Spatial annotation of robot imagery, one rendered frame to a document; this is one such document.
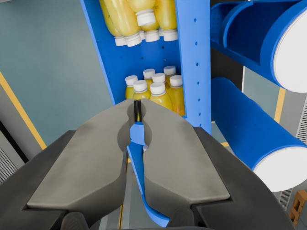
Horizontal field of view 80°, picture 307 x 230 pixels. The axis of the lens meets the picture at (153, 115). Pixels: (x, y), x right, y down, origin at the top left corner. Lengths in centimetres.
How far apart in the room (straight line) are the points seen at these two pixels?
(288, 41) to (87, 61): 141
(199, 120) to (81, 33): 136
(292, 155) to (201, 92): 62
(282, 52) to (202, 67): 33
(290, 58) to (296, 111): 171
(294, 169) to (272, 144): 17
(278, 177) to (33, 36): 185
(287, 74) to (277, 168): 44
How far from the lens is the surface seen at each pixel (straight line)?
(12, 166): 230
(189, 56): 40
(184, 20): 38
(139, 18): 43
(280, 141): 97
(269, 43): 72
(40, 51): 183
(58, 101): 194
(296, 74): 76
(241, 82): 174
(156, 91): 47
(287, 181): 111
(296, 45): 72
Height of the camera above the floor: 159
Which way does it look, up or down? 60 degrees down
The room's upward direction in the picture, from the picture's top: 175 degrees clockwise
